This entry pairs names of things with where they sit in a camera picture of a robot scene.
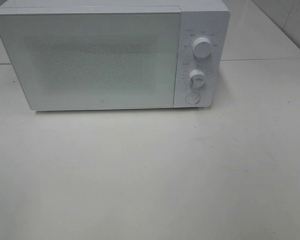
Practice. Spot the round door release button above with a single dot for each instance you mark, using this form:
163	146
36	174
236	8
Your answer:
193	98

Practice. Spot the white timer knob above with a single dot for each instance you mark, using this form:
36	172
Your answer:
197	78

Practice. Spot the white microwave door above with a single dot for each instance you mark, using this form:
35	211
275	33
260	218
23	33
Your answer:
93	61

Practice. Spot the upper white power knob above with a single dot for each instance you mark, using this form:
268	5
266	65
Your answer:
202	47

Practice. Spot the white microwave oven body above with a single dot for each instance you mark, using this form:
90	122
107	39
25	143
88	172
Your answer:
197	18

